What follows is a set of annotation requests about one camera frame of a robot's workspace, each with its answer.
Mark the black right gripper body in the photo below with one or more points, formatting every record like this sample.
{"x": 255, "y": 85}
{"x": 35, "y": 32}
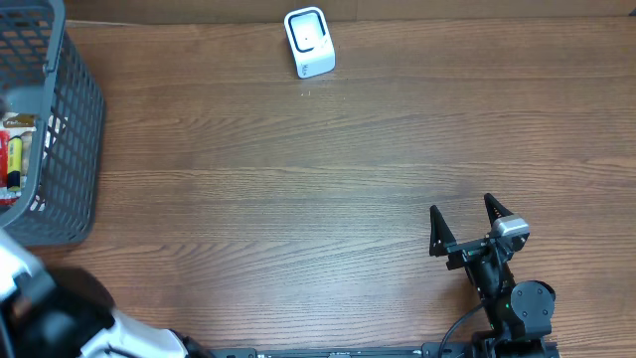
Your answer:
{"x": 489, "y": 277}

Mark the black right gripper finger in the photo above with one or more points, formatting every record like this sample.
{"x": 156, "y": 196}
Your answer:
{"x": 441, "y": 238}
{"x": 495, "y": 210}

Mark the yellow highlighter pen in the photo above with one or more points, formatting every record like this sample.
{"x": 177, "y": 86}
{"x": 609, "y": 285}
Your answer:
{"x": 14, "y": 164}

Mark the brown snack pouch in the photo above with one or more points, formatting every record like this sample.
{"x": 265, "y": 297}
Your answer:
{"x": 16, "y": 125}

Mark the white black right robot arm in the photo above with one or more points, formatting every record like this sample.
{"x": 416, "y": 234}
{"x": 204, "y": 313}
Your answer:
{"x": 519, "y": 313}

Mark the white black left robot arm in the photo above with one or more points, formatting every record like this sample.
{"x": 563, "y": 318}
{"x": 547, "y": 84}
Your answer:
{"x": 66, "y": 312}

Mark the white barcode scanner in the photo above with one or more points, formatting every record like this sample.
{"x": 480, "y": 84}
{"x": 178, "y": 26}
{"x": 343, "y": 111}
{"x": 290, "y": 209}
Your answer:
{"x": 310, "y": 42}

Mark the dark grey mesh basket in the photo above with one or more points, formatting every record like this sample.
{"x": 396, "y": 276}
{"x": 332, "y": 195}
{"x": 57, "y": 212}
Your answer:
{"x": 43, "y": 74}

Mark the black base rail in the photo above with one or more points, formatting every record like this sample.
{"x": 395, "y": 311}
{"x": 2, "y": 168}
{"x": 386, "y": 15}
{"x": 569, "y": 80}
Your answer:
{"x": 338, "y": 353}

